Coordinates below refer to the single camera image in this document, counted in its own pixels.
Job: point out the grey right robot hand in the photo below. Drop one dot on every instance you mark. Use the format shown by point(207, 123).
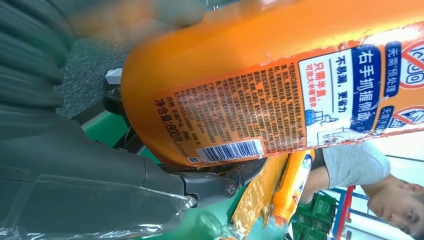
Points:
point(82, 185)

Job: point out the seated person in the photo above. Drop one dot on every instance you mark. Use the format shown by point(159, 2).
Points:
point(354, 162)

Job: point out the yellow plastic sheet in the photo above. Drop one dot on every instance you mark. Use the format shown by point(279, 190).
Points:
point(255, 192)

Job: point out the green crate stack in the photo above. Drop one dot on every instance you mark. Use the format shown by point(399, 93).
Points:
point(314, 212)

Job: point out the red post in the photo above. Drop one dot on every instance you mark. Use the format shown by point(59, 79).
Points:
point(344, 212)

